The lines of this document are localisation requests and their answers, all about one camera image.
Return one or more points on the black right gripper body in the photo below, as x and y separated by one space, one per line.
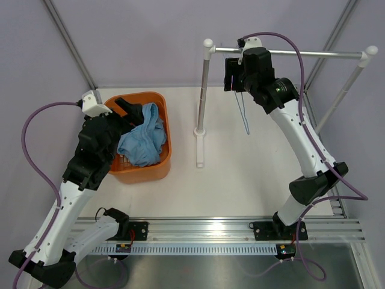
241 83

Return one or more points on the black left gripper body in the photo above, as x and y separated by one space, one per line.
118 126

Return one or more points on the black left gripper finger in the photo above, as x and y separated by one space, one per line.
135 114
124 105

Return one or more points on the light blue shorts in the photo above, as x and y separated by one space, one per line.
143 145

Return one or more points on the blue wire hanger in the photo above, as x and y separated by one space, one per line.
245 114

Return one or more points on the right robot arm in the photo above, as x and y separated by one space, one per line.
320 171

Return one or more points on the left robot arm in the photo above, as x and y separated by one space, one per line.
48 258

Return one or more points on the orange plastic basket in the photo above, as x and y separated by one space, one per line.
121 168

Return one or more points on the silver clothes rack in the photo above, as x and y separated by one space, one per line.
209 49

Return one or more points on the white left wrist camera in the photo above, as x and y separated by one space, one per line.
92 105

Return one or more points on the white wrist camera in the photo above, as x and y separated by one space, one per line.
247 44
92 105

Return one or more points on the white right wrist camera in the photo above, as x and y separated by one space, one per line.
247 44

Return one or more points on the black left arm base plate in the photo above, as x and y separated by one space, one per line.
136 231

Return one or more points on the white slotted cable duct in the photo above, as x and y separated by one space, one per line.
185 249

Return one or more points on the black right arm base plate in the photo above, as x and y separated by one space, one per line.
264 231

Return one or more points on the aluminium mounting rail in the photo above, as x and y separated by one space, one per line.
226 230

